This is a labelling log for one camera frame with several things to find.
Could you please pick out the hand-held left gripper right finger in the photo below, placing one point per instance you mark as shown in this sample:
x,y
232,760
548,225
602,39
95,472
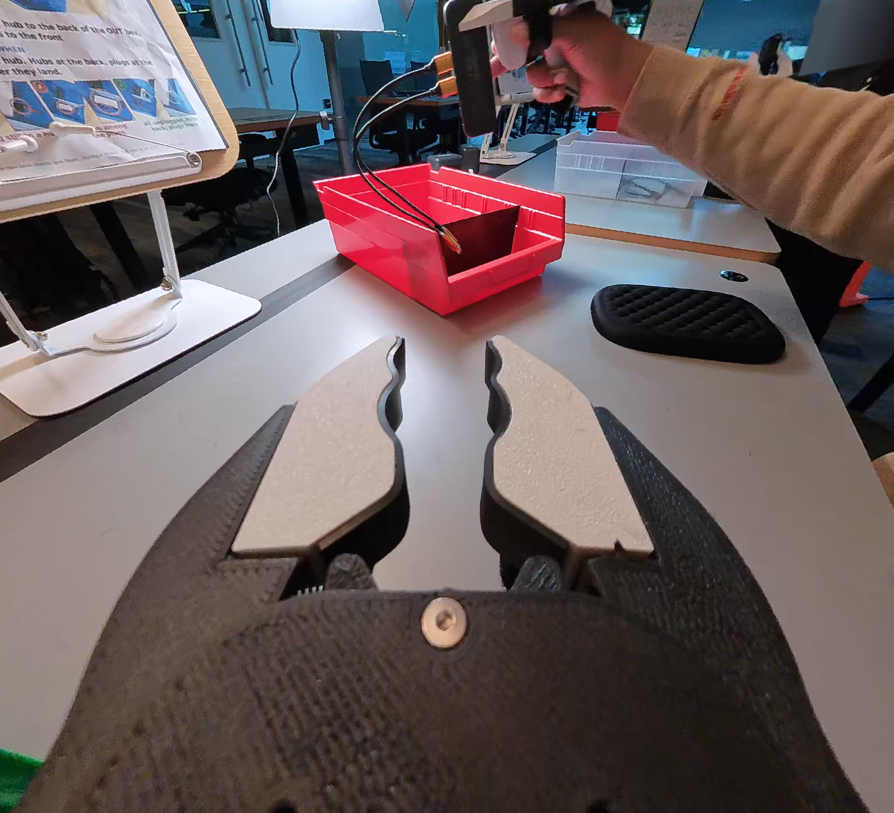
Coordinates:
x,y
559,464

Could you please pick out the person's right hand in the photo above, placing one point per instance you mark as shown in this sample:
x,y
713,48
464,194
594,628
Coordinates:
x,y
600,66

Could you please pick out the black quilted wrist rest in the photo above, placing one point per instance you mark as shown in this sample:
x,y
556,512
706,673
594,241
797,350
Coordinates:
x,y
684,324

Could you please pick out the black bin divider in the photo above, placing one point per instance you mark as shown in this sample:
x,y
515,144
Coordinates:
x,y
482,240

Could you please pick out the clear plastic bin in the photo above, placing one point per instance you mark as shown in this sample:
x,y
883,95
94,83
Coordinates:
x,y
628,171

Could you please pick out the instruction sheet on stand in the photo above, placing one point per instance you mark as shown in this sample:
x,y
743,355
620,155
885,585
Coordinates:
x,y
140,324

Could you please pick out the orange plastic object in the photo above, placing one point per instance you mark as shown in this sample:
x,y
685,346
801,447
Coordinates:
x,y
853,286

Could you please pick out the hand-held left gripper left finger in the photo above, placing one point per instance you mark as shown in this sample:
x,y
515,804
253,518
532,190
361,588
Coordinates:
x,y
335,464

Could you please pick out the black desk grommet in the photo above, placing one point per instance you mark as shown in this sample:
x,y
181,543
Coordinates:
x,y
733,276

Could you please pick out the person's right forearm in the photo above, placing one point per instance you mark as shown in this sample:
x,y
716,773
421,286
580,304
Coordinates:
x,y
768,143

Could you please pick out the printed instruction sheet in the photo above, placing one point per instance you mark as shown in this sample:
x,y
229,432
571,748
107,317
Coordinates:
x,y
84,59

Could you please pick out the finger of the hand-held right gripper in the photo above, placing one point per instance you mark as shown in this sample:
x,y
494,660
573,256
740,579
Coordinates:
x,y
489,14

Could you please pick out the brown paper board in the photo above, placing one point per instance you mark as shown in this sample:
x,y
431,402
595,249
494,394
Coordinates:
x,y
672,24

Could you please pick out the white desk with wood edge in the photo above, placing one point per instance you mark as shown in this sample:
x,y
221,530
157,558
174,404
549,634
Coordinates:
x,y
698,226

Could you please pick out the grey power box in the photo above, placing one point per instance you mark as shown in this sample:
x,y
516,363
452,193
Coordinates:
x,y
454,160

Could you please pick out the green mat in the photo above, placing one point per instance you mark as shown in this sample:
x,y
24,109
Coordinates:
x,y
17,781

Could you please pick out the slim dark grey usb hub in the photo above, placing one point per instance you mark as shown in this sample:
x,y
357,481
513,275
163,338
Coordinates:
x,y
478,80

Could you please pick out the red plastic bin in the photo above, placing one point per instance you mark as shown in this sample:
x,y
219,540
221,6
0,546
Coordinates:
x,y
391,254

